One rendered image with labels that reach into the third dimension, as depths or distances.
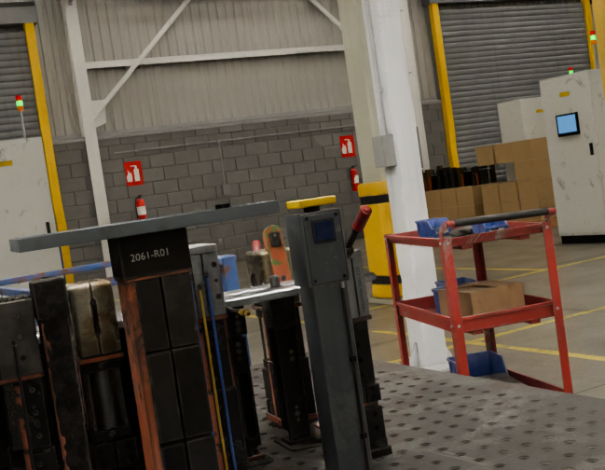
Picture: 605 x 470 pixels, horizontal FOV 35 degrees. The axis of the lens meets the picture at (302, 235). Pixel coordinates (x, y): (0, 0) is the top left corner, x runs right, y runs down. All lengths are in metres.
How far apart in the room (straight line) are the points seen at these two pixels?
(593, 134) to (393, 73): 6.26
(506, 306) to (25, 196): 6.65
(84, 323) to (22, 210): 8.26
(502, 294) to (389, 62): 2.17
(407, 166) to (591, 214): 6.40
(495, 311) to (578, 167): 8.13
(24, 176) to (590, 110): 6.29
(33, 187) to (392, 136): 4.99
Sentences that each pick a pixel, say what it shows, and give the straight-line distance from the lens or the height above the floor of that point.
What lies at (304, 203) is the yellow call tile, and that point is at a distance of 1.46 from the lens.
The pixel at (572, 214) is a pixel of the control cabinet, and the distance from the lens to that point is 12.07.
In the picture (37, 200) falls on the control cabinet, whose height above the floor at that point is 1.38.
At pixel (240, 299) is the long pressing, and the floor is 1.00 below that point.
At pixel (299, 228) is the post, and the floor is 1.12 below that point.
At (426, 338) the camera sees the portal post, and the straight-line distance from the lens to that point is 5.71.
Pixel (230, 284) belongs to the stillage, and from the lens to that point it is 3.80.
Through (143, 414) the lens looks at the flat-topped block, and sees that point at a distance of 1.43.
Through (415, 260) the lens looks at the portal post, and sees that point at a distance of 5.65.
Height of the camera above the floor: 1.18
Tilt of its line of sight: 3 degrees down
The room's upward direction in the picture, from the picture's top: 8 degrees counter-clockwise
